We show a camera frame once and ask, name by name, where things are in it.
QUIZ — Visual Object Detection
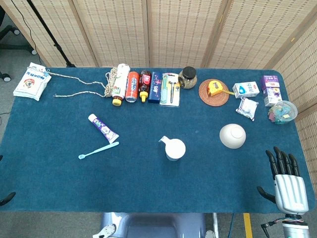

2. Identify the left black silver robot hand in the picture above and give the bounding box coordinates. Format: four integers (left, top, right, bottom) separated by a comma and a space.
0, 155, 16, 206

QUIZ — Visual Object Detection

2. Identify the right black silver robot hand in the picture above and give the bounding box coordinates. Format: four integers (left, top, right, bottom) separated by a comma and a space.
257, 146, 310, 215

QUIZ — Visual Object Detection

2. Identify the light blue toothbrush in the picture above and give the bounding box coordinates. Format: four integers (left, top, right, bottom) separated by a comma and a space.
78, 141, 120, 160

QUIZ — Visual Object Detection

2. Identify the purple white toothpaste tube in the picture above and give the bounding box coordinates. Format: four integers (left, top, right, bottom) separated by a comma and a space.
88, 114, 120, 143

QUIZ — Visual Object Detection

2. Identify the white plastic cup with handle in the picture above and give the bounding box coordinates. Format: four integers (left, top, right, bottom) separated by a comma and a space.
158, 135, 186, 162

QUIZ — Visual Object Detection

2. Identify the clear tub of coloured clips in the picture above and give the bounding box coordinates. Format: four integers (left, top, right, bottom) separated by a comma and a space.
266, 100, 298, 124

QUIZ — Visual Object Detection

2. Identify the white upturned bowl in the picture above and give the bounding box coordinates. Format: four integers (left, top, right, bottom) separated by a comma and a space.
219, 123, 247, 150

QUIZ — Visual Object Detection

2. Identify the crumpled white packet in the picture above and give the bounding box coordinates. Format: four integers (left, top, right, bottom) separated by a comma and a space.
235, 97, 259, 121

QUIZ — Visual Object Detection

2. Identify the white purple small box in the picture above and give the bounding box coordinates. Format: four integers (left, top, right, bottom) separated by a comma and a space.
263, 86, 283, 107

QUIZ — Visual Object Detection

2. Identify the white blue milk carton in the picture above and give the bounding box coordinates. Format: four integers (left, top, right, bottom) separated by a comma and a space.
232, 81, 261, 99

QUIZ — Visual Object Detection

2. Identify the white printed cloth bag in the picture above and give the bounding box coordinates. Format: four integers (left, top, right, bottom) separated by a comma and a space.
12, 62, 52, 102

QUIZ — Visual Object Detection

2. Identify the round woven brown coaster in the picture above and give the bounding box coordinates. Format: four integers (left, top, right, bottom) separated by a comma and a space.
198, 79, 230, 107

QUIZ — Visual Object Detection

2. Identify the yellow tape measure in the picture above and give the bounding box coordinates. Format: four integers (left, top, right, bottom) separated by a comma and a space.
207, 79, 235, 97

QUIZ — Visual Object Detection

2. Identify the blue-grey robot torso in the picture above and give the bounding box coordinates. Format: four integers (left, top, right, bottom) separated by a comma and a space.
93, 212, 218, 238

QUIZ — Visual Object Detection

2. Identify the blue table cloth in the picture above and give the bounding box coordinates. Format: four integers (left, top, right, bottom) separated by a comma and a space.
0, 67, 317, 214

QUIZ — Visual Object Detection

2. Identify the glass jar black lid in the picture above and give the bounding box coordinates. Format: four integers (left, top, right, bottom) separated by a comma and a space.
178, 66, 198, 89

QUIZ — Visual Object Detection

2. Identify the black razor blister pack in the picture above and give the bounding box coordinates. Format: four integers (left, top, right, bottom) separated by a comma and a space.
159, 72, 181, 108

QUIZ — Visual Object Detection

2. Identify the black office chair base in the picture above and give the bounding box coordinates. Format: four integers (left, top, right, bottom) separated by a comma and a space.
0, 7, 37, 55

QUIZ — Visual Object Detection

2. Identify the green white brush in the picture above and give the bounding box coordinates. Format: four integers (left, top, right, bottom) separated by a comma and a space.
159, 74, 170, 105

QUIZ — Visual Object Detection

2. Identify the white bottle yellow cap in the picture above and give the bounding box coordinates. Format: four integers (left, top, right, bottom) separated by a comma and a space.
111, 63, 131, 107

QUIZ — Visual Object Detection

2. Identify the black tripod stand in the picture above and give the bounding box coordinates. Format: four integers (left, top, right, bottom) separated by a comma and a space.
26, 0, 76, 68

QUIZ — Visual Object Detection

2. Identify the orange drink can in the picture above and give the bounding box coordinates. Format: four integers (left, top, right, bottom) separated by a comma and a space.
125, 71, 140, 103

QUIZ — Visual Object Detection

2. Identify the dark blue carton box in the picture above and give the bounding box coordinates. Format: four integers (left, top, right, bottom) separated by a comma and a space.
148, 71, 163, 104

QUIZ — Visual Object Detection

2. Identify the dark bottle red label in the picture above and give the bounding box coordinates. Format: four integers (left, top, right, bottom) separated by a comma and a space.
138, 70, 152, 103

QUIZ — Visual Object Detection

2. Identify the blue floor cable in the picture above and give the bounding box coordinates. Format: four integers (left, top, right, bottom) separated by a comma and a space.
227, 213, 235, 238

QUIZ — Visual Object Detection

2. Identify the beige twisted rope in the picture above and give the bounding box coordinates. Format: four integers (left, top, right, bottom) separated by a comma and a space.
46, 67, 119, 99

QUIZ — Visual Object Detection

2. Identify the black hanging cable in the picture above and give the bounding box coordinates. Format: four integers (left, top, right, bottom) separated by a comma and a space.
9, 0, 42, 65

